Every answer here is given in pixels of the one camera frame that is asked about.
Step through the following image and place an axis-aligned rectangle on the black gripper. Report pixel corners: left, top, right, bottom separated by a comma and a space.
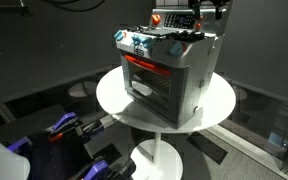
188, 0, 232, 21

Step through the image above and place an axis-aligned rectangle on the blue stove knob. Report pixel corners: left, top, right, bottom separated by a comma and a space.
168, 40, 185, 59
113, 29, 125, 42
131, 34, 144, 47
141, 36, 155, 50

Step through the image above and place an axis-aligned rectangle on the large red round stove button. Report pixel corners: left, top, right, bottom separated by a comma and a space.
151, 13, 162, 27

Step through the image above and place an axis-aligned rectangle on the grey toy kitchen stove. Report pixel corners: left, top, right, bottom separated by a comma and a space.
113, 0, 234, 130

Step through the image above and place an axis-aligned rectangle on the white rounded plastic object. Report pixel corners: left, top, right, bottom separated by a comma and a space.
0, 128, 31, 180

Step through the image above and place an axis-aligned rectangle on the orange oven door handle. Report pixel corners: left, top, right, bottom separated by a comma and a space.
123, 54, 173, 78

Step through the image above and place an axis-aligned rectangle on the white round pedestal table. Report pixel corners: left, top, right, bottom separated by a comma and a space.
95, 64, 237, 180

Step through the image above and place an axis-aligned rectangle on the black hanging cable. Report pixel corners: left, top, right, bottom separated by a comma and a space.
39, 0, 107, 14

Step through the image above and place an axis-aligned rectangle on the purple handled bar clamp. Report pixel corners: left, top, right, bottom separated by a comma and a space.
47, 111, 86, 144
71, 157, 137, 180

